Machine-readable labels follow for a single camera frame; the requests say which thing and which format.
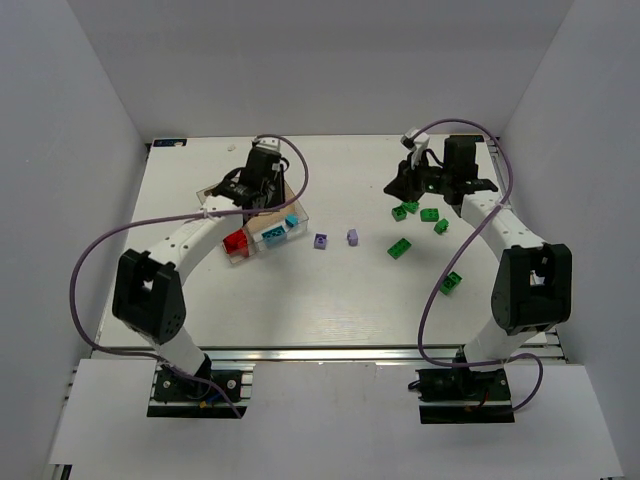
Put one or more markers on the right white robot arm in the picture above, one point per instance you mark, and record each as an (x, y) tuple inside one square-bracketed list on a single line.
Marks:
[(533, 286)]

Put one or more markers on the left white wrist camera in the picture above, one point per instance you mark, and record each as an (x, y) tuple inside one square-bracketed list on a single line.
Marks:
[(268, 144)]

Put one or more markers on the purple lego brick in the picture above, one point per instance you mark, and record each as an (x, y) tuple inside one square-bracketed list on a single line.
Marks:
[(352, 237), (320, 241)]

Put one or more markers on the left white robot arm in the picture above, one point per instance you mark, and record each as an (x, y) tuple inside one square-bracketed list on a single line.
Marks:
[(148, 296)]

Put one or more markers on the blue label sticker left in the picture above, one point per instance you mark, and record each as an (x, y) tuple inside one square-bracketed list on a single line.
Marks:
[(169, 143)]

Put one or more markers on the purple lego brick right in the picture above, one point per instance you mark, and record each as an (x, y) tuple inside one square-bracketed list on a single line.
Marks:
[(352, 237)]

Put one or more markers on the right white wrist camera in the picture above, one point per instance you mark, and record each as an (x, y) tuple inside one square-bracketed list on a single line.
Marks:
[(417, 143)]

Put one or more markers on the long cyan lego brick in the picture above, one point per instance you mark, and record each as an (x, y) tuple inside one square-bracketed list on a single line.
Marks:
[(274, 236)]

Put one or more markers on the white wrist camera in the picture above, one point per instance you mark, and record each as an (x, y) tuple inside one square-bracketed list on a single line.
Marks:
[(268, 144), (417, 143)]

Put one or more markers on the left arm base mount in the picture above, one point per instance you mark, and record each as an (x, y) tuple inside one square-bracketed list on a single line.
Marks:
[(172, 396)]

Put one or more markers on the clear compartment organizer box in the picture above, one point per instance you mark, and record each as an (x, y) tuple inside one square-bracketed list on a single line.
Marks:
[(260, 225)]

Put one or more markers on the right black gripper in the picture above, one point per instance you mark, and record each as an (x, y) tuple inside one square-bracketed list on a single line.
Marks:
[(407, 182)]

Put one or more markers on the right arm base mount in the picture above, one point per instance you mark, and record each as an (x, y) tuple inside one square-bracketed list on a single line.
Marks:
[(450, 396)]

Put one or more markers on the small green lego brick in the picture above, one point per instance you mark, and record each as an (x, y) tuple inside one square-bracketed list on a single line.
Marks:
[(441, 226)]

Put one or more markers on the small cyan lego brick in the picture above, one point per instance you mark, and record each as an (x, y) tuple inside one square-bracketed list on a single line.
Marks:
[(291, 220)]

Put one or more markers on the purple lego brick left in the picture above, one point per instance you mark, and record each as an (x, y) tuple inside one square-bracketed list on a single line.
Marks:
[(320, 241)]

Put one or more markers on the red lego brick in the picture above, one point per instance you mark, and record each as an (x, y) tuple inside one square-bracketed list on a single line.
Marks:
[(236, 244)]

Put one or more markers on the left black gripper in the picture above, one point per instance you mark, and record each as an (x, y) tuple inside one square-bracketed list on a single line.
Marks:
[(265, 198)]

